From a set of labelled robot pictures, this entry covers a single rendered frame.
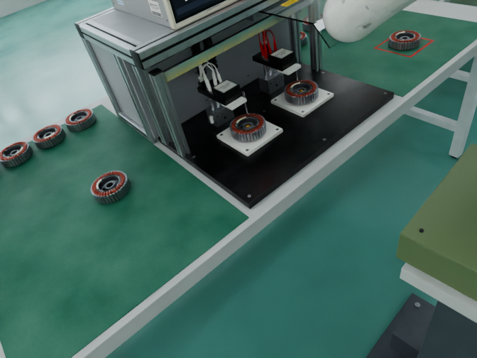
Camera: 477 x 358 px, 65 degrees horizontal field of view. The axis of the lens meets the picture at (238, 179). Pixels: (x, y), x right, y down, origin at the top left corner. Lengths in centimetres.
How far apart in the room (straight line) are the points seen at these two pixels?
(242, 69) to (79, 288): 91
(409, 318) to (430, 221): 85
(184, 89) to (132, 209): 45
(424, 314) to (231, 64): 118
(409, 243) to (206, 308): 109
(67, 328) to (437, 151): 199
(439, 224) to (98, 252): 80
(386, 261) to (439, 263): 97
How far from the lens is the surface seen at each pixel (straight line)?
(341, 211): 196
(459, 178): 96
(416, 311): 168
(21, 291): 110
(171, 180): 115
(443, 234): 85
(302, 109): 126
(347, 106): 128
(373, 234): 188
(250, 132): 113
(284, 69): 128
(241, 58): 142
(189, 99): 133
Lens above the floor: 148
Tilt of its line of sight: 42 degrees down
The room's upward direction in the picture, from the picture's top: 14 degrees counter-clockwise
